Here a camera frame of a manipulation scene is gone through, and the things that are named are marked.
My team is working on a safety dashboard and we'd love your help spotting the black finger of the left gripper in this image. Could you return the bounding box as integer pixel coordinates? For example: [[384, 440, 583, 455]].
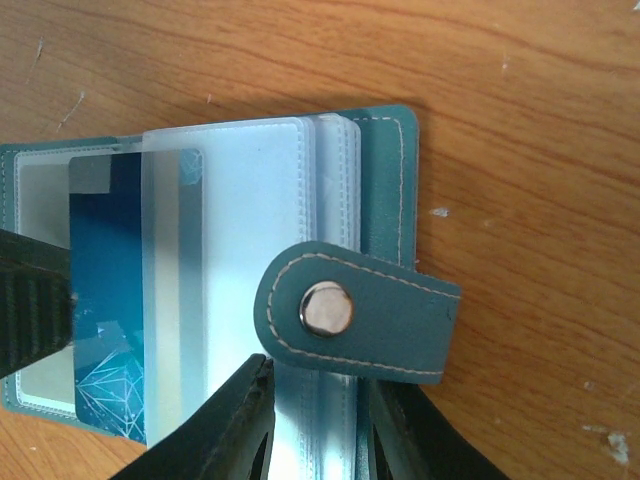
[[0, 230, 74, 377]]

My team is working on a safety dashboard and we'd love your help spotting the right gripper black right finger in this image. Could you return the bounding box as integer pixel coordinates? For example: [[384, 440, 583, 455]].
[[367, 380, 507, 479]]

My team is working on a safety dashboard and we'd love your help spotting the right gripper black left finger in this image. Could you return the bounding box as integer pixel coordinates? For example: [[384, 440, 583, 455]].
[[114, 354, 275, 480]]

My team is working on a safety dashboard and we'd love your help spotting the blue VIP credit card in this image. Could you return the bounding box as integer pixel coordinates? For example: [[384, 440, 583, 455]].
[[69, 149, 206, 446]]

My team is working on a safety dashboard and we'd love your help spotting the blue card holder wallet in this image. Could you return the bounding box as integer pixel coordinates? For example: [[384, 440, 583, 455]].
[[1, 105, 461, 479]]

